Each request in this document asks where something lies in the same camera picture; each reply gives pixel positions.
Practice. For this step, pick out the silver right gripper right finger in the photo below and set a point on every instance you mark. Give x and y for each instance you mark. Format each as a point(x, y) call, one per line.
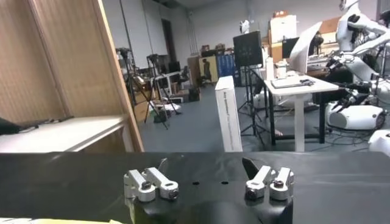
point(262, 182)

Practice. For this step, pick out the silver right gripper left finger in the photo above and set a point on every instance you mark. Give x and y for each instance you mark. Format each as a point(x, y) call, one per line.
point(144, 187)

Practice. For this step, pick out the yellow-green t-shirt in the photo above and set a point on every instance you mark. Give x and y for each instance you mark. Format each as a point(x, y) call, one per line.
point(61, 222)

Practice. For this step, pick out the wrinkled black table cover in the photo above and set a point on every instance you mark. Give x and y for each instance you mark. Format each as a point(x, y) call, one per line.
point(91, 176)

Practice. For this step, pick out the tall white cardboard box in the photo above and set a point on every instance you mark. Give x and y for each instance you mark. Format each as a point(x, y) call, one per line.
point(228, 115)

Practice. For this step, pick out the black tripod stand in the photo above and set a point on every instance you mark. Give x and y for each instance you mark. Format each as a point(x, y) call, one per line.
point(251, 91)

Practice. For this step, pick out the white rectangular table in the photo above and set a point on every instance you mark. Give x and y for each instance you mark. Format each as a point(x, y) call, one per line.
point(61, 134)

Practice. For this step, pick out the grey closed laptop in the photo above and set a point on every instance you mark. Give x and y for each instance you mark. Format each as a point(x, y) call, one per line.
point(289, 82)

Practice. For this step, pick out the black storage bin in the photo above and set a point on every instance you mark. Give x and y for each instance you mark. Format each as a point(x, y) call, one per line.
point(194, 95)

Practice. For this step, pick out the white standing desk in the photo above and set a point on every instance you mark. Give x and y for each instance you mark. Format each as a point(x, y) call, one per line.
point(317, 86)

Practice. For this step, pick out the small black device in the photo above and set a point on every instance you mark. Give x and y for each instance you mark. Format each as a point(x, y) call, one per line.
point(307, 81)

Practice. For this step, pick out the white humanoid robot black-faced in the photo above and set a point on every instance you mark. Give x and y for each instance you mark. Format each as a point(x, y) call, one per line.
point(353, 117)

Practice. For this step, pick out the white cup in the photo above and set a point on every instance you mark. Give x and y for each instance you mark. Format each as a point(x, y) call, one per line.
point(281, 71)

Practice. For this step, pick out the white drink bottle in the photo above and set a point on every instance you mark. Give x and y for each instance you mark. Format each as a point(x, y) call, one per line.
point(270, 68)

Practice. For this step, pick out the blue cabinet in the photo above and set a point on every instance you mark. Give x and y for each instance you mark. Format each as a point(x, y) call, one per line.
point(226, 65)

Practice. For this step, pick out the black square panel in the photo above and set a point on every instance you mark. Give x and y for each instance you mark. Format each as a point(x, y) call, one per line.
point(247, 48)

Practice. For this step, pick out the white curved panel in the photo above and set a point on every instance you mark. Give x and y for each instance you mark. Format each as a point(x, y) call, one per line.
point(301, 51)

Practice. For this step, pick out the black computer monitor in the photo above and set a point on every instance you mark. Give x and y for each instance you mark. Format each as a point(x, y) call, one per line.
point(289, 47)

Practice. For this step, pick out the wooden partition screen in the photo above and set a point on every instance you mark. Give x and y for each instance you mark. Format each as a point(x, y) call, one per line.
point(76, 54)

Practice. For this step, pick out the white carton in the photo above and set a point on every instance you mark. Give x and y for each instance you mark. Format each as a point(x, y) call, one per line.
point(283, 29)

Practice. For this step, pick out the white humanoid robot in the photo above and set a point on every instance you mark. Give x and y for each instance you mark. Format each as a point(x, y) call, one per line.
point(348, 30)

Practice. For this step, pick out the black camera tripod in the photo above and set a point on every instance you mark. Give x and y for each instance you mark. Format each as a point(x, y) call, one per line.
point(131, 82)
point(155, 79)

